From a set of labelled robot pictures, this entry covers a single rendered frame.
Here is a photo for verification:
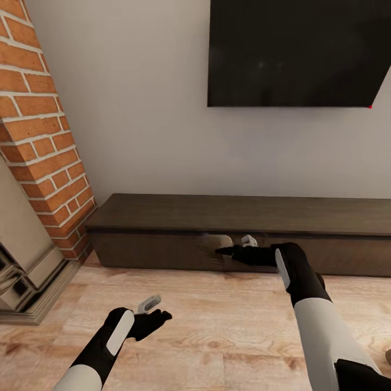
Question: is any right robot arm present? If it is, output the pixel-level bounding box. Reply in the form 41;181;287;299
215;235;391;391

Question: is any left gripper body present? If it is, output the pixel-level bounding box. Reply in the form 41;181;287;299
135;310;164;342

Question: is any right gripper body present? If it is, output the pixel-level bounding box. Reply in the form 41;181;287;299
232;245;262;266

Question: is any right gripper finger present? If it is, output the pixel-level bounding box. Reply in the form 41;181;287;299
215;246;235;257

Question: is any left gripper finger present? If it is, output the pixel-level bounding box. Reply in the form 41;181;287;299
161;311;172;322

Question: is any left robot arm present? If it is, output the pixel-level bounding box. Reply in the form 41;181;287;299
51;294;172;391

